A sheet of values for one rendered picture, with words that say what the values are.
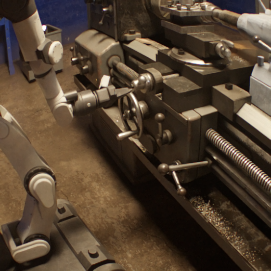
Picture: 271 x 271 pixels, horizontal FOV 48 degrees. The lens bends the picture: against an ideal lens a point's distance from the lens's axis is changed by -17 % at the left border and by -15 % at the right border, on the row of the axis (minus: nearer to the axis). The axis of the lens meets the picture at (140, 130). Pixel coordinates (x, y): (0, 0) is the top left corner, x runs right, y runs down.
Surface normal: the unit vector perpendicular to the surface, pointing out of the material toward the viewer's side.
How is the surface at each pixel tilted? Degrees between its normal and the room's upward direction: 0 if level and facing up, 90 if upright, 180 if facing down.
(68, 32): 90
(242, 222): 0
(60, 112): 105
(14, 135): 90
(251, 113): 36
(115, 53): 90
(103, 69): 90
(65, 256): 0
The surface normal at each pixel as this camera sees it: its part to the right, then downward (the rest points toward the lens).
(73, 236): -0.04, -0.86
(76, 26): 0.44, 0.44
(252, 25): -0.90, 0.20
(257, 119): -0.56, -0.54
